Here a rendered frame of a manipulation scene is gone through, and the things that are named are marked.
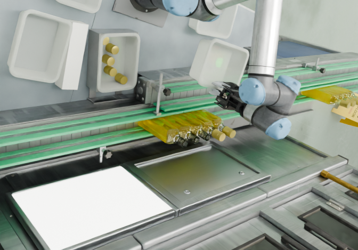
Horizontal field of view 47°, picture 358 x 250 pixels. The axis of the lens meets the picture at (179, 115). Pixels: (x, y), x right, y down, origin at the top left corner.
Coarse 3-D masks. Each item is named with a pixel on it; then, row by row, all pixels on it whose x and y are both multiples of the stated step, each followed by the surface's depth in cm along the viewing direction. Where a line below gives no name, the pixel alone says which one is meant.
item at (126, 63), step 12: (108, 36) 148; (120, 36) 151; (132, 36) 158; (120, 48) 161; (132, 48) 160; (120, 60) 163; (132, 60) 161; (120, 72) 165; (132, 72) 162; (108, 84) 160; (120, 84) 163; (132, 84) 163
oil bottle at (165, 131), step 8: (144, 120) 162; (152, 120) 159; (160, 120) 159; (144, 128) 163; (152, 128) 159; (160, 128) 155; (168, 128) 153; (176, 128) 154; (160, 136) 155; (168, 136) 152
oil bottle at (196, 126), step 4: (176, 116) 165; (180, 116) 165; (184, 116) 166; (188, 116) 166; (184, 120) 162; (188, 120) 162; (192, 120) 163; (196, 120) 163; (192, 124) 159; (196, 124) 160; (200, 124) 160; (192, 128) 158; (196, 128) 158; (200, 128) 159; (192, 132) 159; (196, 132) 159
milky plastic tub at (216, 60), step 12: (204, 48) 146; (216, 48) 155; (228, 48) 157; (240, 48) 153; (204, 60) 143; (216, 60) 157; (228, 60) 161; (240, 60) 159; (192, 72) 149; (204, 72) 155; (216, 72) 160; (228, 72) 162; (240, 72) 158; (204, 84) 147
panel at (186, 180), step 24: (216, 144) 180; (144, 168) 154; (168, 168) 157; (192, 168) 159; (216, 168) 161; (240, 168) 164; (168, 192) 140; (192, 192) 143; (216, 192) 144; (24, 216) 118; (168, 216) 129; (96, 240) 113
